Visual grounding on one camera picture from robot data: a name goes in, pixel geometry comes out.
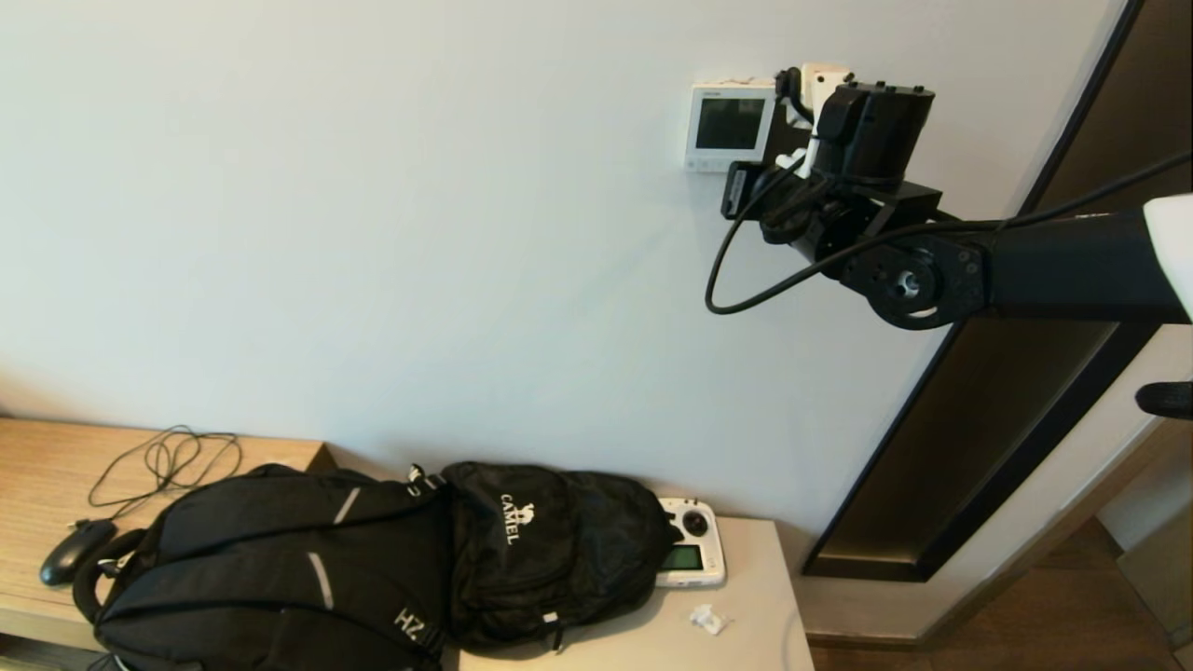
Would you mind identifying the white wall thermostat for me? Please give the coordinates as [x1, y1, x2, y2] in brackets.
[685, 82, 779, 174]

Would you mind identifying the brown wooden door trim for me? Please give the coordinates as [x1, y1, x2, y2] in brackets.
[806, 382, 1193, 653]

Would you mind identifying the white remote controller with screen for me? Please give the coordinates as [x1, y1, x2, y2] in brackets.
[652, 498, 727, 589]

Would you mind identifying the white low cabinet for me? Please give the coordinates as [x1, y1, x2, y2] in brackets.
[438, 517, 816, 671]

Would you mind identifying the black Camel logo backpack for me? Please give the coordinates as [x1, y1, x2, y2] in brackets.
[438, 461, 681, 651]

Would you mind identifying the black backpack with grey stripes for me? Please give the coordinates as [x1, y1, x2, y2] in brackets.
[73, 464, 458, 671]

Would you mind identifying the light wooden desk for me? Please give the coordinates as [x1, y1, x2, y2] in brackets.
[0, 418, 336, 653]

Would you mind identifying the black computer mouse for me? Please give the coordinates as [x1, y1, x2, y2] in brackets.
[39, 520, 118, 588]

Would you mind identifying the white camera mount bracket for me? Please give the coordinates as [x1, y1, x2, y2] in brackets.
[778, 140, 821, 180]

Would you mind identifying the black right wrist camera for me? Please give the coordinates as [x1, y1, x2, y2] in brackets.
[720, 161, 776, 221]

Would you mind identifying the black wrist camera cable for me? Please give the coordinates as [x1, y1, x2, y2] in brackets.
[705, 149, 1193, 316]

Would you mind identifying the dark brown door frame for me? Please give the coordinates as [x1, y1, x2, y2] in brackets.
[802, 0, 1193, 583]

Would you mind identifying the black braided cable sleeve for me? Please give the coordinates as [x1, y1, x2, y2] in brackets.
[1135, 380, 1193, 420]

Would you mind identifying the thin black mouse cable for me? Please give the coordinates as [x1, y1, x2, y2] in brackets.
[75, 427, 243, 532]

